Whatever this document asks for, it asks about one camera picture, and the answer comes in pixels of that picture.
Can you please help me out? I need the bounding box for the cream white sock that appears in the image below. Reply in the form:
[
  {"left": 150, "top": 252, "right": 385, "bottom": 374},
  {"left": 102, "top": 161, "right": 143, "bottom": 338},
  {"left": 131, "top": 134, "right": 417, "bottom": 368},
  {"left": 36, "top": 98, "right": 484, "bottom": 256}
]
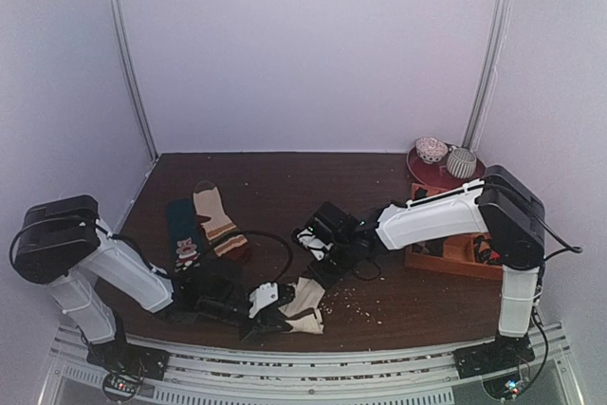
[{"left": 279, "top": 277, "right": 325, "bottom": 335}]

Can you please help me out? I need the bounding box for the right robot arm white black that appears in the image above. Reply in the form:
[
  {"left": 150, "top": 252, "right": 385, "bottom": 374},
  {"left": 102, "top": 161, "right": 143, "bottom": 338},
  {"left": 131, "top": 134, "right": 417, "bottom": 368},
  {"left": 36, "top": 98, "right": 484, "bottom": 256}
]
[{"left": 292, "top": 165, "right": 546, "bottom": 369}]

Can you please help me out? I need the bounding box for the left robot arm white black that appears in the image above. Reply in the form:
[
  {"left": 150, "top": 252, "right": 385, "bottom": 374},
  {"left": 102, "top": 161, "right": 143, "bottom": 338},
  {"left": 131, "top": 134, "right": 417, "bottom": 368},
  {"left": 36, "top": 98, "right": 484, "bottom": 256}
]
[{"left": 9, "top": 194, "right": 295, "bottom": 371}]

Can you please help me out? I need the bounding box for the beige brown striped sock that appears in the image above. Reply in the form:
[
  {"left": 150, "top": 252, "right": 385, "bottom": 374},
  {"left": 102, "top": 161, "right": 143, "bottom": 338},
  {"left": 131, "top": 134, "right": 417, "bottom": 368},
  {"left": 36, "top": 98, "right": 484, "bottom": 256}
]
[{"left": 193, "top": 180, "right": 249, "bottom": 264}]

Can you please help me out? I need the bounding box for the dark teal monkey sock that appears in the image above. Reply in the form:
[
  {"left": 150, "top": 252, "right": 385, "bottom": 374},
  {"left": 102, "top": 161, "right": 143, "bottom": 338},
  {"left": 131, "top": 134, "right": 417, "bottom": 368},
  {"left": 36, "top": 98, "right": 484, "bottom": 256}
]
[{"left": 165, "top": 198, "right": 202, "bottom": 273}]

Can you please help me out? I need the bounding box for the black sock in box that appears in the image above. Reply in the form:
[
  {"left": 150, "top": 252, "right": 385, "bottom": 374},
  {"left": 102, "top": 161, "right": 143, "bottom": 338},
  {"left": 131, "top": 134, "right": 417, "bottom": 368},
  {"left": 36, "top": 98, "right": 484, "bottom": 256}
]
[{"left": 412, "top": 187, "right": 429, "bottom": 200}]

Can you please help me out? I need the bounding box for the orange wooden compartment box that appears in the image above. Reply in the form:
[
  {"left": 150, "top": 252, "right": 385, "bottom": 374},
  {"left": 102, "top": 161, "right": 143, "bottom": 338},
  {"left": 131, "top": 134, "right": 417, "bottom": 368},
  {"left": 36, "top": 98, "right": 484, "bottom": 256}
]
[{"left": 404, "top": 182, "right": 504, "bottom": 282}]

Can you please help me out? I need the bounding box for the red round tray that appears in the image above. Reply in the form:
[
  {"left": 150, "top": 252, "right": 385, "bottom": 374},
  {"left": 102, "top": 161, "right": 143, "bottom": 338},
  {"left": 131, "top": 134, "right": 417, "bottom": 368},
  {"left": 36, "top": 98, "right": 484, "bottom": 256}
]
[{"left": 407, "top": 147, "right": 486, "bottom": 190}]

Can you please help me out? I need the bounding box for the white patterned bowl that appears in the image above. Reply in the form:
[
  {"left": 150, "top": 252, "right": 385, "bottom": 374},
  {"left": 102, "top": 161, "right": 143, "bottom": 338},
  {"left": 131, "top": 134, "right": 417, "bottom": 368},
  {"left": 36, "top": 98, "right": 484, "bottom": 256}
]
[{"left": 415, "top": 137, "right": 449, "bottom": 164}]

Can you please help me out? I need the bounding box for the grey striped cup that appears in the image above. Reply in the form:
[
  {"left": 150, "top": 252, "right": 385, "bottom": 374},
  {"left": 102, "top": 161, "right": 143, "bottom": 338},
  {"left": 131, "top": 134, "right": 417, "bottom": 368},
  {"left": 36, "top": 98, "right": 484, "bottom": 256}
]
[{"left": 446, "top": 147, "right": 477, "bottom": 179}]

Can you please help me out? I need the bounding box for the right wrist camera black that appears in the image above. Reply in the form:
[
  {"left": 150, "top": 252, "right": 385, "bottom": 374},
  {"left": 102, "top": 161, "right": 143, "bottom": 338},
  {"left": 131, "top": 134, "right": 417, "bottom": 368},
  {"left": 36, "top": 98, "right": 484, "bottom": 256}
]
[{"left": 306, "top": 201, "right": 359, "bottom": 244}]

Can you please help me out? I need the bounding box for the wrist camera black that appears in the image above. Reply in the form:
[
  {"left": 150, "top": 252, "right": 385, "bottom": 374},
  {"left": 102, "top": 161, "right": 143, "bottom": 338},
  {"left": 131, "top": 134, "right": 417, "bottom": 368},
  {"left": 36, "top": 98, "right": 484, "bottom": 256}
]
[
  {"left": 306, "top": 201, "right": 359, "bottom": 244},
  {"left": 190, "top": 258, "right": 249, "bottom": 325}
]

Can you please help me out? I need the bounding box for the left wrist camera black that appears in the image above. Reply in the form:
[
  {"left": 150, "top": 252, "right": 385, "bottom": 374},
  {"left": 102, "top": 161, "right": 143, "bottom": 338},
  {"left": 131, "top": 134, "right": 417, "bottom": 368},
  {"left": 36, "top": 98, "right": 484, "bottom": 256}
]
[{"left": 190, "top": 258, "right": 249, "bottom": 325}]

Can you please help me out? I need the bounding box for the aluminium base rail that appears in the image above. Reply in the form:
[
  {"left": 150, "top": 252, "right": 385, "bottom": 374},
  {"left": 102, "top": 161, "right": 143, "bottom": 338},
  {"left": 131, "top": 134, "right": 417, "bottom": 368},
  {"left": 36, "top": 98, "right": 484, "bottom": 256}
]
[{"left": 34, "top": 323, "right": 590, "bottom": 404}]

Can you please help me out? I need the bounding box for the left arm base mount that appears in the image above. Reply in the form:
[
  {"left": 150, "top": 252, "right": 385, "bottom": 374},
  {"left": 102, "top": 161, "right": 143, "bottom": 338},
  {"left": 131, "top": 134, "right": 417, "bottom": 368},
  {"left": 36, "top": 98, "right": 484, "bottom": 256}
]
[{"left": 86, "top": 341, "right": 170, "bottom": 380}]

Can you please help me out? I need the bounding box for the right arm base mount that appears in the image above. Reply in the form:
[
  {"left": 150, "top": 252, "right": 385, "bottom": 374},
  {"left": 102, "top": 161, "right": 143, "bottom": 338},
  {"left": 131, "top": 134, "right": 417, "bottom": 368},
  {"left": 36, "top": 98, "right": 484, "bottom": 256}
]
[{"left": 452, "top": 333, "right": 535, "bottom": 379}]

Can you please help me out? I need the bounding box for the right aluminium frame post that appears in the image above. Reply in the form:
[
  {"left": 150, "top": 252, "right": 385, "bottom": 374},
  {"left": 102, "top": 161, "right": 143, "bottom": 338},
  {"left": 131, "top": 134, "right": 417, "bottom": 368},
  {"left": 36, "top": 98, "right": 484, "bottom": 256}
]
[{"left": 462, "top": 0, "right": 512, "bottom": 153}]

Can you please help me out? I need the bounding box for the aluminium frame post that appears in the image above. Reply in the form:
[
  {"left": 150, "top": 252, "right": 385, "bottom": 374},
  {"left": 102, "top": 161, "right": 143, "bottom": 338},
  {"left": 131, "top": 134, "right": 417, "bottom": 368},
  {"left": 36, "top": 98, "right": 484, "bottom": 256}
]
[
  {"left": 108, "top": 0, "right": 159, "bottom": 163},
  {"left": 462, "top": 0, "right": 512, "bottom": 153}
]

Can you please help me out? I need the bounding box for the left aluminium frame post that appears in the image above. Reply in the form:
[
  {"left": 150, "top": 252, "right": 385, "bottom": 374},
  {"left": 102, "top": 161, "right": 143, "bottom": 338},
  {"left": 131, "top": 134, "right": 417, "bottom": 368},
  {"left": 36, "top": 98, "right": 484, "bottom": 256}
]
[{"left": 108, "top": 0, "right": 159, "bottom": 163}]

